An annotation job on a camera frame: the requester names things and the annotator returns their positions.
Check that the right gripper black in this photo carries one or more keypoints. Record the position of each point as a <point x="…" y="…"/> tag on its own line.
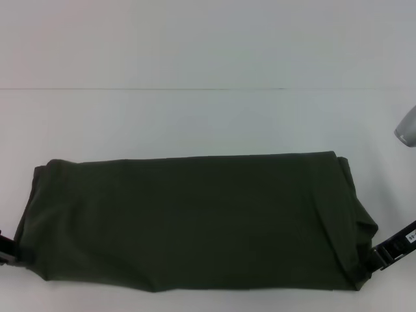
<point x="401" y="243"/>

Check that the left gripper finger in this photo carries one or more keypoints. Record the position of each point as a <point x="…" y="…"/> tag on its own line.
<point x="7" y="248"/>

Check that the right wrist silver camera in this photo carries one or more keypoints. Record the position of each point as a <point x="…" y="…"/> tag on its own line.
<point x="408" y="128"/>

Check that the dark green t-shirt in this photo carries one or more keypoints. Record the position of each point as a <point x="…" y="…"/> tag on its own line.
<point x="195" y="221"/>

